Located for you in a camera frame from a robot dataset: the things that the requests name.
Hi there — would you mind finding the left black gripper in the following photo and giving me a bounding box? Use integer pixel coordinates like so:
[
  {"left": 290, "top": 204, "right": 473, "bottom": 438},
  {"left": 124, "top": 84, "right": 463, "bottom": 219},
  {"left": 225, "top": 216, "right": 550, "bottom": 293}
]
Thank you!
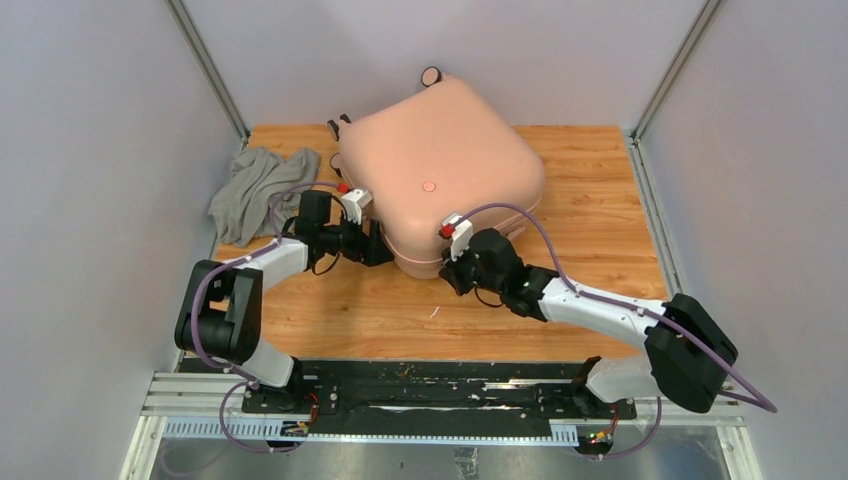
[{"left": 320, "top": 210, "right": 395, "bottom": 267}]

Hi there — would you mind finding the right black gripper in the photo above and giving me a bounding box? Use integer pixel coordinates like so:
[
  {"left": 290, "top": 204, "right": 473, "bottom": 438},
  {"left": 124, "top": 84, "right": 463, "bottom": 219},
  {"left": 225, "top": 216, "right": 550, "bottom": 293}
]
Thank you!
[{"left": 438, "top": 239, "right": 505, "bottom": 299}]

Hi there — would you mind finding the pink suitcase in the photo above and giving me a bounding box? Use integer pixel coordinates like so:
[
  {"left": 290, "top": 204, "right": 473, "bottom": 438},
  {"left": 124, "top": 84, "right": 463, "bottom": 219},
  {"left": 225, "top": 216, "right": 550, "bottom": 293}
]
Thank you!
[{"left": 327, "top": 66, "right": 546, "bottom": 279}]

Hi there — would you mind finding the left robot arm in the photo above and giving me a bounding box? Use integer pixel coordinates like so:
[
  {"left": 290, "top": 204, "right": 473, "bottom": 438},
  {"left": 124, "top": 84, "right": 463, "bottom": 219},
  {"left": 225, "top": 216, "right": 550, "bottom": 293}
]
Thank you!
[{"left": 174, "top": 185, "right": 393, "bottom": 413}]

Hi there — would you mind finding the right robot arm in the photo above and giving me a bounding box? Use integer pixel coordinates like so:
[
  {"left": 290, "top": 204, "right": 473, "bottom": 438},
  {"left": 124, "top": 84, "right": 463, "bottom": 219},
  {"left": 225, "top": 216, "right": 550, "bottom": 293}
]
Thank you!
[{"left": 439, "top": 228, "right": 738, "bottom": 418}]

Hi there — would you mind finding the grey cloth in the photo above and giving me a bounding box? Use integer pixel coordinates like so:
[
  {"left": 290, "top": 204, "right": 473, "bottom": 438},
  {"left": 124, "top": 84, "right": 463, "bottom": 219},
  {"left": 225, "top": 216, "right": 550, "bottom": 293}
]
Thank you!
[{"left": 208, "top": 147, "right": 321, "bottom": 248}]

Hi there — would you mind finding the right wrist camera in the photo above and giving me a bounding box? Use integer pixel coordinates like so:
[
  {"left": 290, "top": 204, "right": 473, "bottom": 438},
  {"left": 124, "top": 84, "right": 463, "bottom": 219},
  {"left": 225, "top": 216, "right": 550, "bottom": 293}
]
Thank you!
[{"left": 438, "top": 212, "right": 474, "bottom": 261}]

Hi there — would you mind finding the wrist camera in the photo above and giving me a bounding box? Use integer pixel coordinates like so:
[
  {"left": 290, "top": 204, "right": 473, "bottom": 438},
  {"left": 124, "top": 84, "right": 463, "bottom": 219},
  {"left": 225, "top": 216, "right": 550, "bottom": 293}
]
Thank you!
[
  {"left": 340, "top": 188, "right": 373, "bottom": 225},
  {"left": 438, "top": 212, "right": 474, "bottom": 261}
]

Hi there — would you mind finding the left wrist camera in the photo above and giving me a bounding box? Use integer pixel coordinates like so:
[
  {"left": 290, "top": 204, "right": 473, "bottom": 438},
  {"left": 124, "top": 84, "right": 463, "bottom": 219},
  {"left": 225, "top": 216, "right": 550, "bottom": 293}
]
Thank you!
[{"left": 340, "top": 188, "right": 373, "bottom": 225}]

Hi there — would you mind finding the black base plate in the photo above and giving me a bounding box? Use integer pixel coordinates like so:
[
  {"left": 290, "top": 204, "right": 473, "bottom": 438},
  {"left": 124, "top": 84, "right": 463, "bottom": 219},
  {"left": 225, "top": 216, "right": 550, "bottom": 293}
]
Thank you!
[{"left": 242, "top": 360, "right": 636, "bottom": 439}]

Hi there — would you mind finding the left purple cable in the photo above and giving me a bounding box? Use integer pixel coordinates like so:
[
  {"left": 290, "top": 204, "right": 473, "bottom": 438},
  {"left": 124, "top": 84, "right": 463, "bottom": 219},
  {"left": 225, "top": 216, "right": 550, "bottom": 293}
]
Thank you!
[{"left": 188, "top": 182, "right": 349, "bottom": 455}]

